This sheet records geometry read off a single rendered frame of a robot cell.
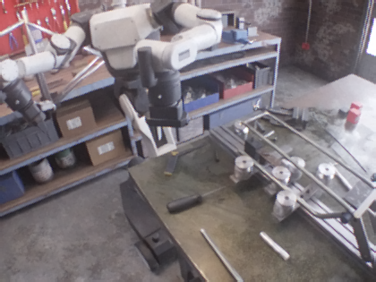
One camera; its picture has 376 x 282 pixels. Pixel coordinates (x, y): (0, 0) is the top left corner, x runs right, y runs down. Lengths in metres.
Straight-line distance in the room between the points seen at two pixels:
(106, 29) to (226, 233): 0.86
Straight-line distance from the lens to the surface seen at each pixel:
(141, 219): 1.60
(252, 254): 0.65
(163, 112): 0.69
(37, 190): 2.16
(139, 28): 1.04
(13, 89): 0.85
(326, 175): 0.75
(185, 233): 0.67
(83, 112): 1.85
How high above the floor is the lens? 1.44
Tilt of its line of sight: 37 degrees down
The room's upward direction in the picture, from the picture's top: 3 degrees counter-clockwise
